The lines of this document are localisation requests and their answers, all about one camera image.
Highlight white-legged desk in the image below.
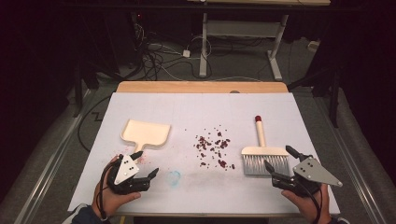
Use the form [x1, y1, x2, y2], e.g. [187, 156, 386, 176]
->
[186, 0, 332, 82]

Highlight black stand leg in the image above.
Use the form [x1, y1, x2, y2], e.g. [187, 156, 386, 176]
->
[329, 69, 341, 129]
[72, 60, 84, 119]

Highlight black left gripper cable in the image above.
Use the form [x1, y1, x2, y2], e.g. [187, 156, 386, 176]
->
[95, 159, 120, 220]

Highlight person's right hand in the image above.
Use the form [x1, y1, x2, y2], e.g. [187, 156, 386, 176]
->
[280, 183, 332, 224]

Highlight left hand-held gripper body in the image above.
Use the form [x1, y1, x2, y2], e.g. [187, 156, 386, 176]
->
[106, 154, 151, 196]

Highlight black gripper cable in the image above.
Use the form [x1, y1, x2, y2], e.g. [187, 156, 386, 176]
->
[95, 159, 120, 220]
[297, 178, 323, 224]

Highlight dark red crumbs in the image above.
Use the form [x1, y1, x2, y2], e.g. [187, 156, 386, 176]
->
[183, 124, 236, 171]

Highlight black floor cable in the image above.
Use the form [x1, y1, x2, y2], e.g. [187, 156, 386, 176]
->
[77, 94, 112, 153]

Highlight metal floor rail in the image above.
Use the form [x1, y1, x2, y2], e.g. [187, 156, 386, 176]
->
[313, 96, 389, 224]
[13, 89, 94, 224]

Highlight cream dustpan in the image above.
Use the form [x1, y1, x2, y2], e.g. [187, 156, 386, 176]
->
[120, 119, 172, 157]

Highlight white table sheet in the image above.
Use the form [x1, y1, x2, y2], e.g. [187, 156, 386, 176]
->
[67, 91, 341, 216]

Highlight tangle of floor cables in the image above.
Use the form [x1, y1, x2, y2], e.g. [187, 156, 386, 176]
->
[129, 12, 219, 82]

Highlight wooden table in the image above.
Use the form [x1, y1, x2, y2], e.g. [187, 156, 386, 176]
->
[115, 80, 302, 218]

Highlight cream hand brush grey bristles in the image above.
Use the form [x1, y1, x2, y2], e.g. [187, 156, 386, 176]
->
[241, 115, 291, 177]

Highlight person's left hand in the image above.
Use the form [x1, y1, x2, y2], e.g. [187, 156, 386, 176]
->
[92, 155, 142, 219]

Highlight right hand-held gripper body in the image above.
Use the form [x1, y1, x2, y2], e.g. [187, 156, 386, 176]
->
[271, 154, 344, 198]

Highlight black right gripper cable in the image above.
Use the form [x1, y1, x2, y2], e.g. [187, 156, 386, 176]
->
[297, 178, 323, 224]

